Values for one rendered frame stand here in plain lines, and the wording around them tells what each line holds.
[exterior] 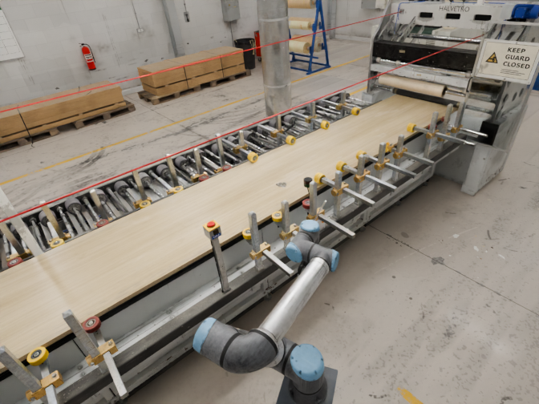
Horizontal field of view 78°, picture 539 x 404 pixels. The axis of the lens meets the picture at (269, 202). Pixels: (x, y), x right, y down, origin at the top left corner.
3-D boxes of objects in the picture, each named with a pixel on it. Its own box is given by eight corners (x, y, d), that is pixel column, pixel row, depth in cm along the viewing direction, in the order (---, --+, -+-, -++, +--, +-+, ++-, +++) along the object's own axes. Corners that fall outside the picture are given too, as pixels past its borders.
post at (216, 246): (231, 289, 204) (219, 235, 178) (224, 293, 202) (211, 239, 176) (227, 284, 207) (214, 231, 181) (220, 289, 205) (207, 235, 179)
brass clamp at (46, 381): (64, 384, 154) (59, 378, 151) (32, 405, 147) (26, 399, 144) (61, 373, 158) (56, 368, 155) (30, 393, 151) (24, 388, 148)
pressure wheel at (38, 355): (37, 364, 164) (25, 352, 157) (54, 355, 167) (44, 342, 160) (38, 377, 158) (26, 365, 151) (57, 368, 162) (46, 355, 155)
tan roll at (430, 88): (497, 106, 329) (501, 94, 322) (492, 110, 323) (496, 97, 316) (376, 81, 423) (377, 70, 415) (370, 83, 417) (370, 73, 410)
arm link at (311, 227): (295, 227, 154) (305, 215, 161) (296, 246, 162) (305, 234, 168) (314, 232, 150) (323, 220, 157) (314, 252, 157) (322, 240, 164)
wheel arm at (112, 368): (130, 395, 148) (127, 391, 146) (123, 401, 147) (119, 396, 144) (101, 330, 177) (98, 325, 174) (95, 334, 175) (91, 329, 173)
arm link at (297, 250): (305, 253, 141) (318, 236, 150) (282, 244, 147) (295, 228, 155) (305, 268, 147) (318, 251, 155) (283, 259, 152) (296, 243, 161)
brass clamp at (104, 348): (119, 351, 166) (115, 345, 163) (91, 369, 160) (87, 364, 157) (115, 343, 170) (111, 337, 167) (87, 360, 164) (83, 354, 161)
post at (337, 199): (338, 224, 257) (342, 171, 229) (336, 226, 255) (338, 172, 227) (335, 222, 259) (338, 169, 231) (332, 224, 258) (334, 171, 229)
